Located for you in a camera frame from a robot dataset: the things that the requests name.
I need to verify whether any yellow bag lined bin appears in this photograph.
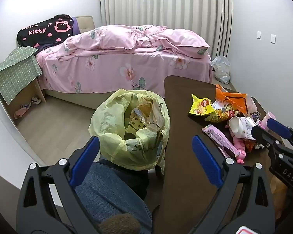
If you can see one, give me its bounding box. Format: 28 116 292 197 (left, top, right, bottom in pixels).
88 89 171 173

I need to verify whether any pink slipper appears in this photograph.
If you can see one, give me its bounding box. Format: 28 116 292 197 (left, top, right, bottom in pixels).
14 102 32 119

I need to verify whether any green checked cloth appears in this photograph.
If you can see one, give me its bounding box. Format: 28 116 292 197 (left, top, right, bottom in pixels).
0 46 43 105

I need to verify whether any white plastic bag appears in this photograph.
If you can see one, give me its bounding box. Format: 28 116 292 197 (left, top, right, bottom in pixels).
211 56 231 84

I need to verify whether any yellow dotted packet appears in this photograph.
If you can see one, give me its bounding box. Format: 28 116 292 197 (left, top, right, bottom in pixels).
129 116 147 133

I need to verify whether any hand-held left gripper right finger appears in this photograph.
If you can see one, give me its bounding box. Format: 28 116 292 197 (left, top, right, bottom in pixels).
187 135 276 234

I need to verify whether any brown table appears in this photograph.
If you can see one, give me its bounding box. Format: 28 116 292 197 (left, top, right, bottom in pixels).
151 75 287 234

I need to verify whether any person's right forearm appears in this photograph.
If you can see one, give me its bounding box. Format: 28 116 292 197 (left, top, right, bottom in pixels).
270 175 289 222

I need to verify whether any white printed wrapper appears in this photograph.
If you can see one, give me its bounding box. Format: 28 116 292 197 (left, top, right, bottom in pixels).
212 100 232 111

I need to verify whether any wooden nightstand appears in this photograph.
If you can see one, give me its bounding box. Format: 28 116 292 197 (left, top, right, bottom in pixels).
0 77 47 120

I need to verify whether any bed with pink floral sheet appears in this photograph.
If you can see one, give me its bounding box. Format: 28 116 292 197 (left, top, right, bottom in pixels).
35 16 214 110

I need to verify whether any yellow chip packet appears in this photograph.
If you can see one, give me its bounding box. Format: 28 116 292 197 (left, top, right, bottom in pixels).
188 94 219 115

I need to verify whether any colourful candy wrapper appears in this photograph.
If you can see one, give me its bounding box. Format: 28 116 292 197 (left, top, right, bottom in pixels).
251 112 265 129

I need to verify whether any pink floral duvet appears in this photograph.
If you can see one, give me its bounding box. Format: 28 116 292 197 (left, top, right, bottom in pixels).
57 25 210 59

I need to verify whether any black cat print pillow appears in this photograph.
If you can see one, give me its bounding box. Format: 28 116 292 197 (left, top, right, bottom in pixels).
17 15 75 48

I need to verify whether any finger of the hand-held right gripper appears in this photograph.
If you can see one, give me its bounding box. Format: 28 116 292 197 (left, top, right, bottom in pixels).
251 125 293 166
267 118 293 152

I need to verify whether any pink snack wrapper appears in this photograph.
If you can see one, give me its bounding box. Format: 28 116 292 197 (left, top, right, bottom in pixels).
201 124 241 158

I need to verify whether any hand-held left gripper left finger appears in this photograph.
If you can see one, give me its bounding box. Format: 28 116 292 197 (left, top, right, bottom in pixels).
16 136 105 234

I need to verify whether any person's leg in jeans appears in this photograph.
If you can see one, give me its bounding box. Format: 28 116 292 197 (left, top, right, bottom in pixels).
74 160 153 234

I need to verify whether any pink caterpillar toy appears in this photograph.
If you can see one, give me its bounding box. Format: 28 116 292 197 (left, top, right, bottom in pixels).
226 124 247 164

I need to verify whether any white pleated curtain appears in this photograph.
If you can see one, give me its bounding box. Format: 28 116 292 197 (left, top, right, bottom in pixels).
99 0 232 58

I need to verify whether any white paper carton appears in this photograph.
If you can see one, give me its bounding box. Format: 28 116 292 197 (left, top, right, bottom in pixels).
228 116 257 140

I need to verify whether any pink bottle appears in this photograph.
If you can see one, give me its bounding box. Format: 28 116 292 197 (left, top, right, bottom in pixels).
262 111 276 131

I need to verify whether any small orange wrapper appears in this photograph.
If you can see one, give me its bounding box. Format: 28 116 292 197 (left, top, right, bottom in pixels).
244 138 257 153

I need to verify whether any orange snack packet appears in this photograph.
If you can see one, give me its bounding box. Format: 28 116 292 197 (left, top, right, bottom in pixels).
215 84 257 114

